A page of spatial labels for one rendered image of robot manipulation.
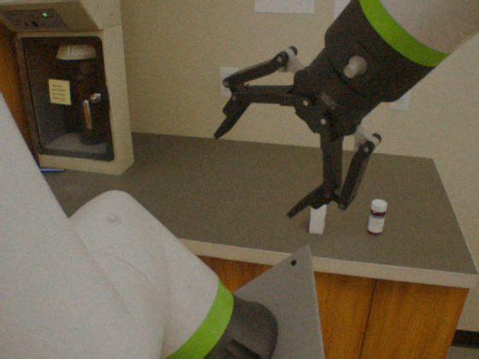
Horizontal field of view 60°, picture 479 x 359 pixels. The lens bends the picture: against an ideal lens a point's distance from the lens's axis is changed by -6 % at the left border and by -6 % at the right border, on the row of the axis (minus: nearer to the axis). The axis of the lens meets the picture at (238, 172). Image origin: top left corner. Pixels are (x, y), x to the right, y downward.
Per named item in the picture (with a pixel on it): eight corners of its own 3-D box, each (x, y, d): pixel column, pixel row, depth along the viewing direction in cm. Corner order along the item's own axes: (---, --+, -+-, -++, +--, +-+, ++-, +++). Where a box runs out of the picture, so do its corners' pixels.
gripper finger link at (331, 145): (334, 99, 46) (345, 101, 45) (335, 185, 52) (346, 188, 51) (316, 114, 43) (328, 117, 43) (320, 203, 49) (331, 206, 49)
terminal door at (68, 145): (38, 154, 146) (18, 37, 129) (115, 161, 139) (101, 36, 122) (37, 155, 145) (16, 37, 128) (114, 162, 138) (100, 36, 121)
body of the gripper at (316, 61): (310, 44, 37) (262, 105, 45) (378, 115, 37) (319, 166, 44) (347, 21, 42) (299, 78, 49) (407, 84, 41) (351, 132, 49)
